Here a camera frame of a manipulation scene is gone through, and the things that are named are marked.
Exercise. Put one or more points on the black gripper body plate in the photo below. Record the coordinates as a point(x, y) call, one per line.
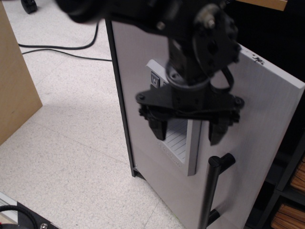
point(166, 103)

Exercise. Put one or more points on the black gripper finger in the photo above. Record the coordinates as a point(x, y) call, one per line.
point(217, 131)
point(159, 127)

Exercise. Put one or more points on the grey toy fridge door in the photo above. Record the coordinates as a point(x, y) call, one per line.
point(176, 167)

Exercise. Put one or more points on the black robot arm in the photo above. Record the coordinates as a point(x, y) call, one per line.
point(202, 44)

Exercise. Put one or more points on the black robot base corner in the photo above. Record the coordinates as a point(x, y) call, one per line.
point(15, 215)

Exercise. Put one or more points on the upper woven wicker basket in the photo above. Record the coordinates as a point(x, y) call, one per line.
point(298, 178)

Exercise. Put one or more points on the woven wicker basket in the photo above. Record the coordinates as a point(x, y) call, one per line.
point(298, 178)
point(288, 217)

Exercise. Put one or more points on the lower woven wicker basket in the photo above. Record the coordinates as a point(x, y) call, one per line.
point(288, 217)

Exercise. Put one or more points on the tan wooden top panel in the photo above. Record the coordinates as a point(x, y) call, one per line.
point(271, 4)

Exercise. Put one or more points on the tan wooden board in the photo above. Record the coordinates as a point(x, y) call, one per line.
point(19, 99)

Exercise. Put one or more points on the black caster wheel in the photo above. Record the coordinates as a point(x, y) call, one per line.
point(29, 6)

